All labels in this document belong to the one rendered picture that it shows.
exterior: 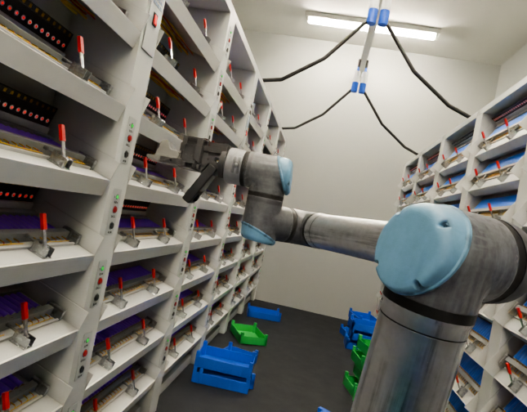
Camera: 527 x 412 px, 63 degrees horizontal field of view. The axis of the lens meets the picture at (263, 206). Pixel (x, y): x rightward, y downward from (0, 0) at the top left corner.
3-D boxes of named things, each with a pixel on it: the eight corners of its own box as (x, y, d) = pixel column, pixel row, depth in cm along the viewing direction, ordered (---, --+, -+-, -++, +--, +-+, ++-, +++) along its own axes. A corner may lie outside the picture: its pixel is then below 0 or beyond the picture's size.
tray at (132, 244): (178, 253, 176) (194, 223, 176) (104, 266, 116) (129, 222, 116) (137, 228, 179) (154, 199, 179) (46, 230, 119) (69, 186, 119)
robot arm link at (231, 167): (243, 186, 112) (236, 183, 103) (225, 183, 113) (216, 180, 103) (250, 154, 112) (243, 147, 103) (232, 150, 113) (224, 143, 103)
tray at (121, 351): (159, 343, 176) (176, 314, 175) (76, 405, 116) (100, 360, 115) (119, 317, 179) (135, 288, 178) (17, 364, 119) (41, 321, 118)
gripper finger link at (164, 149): (150, 137, 111) (184, 143, 110) (146, 159, 111) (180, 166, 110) (145, 135, 108) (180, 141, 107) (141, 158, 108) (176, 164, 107)
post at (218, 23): (156, 410, 184) (237, 15, 187) (147, 420, 175) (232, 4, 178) (113, 398, 187) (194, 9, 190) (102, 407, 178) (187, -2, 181)
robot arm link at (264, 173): (287, 197, 101) (295, 156, 101) (236, 187, 103) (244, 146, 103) (289, 199, 111) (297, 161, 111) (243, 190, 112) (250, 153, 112)
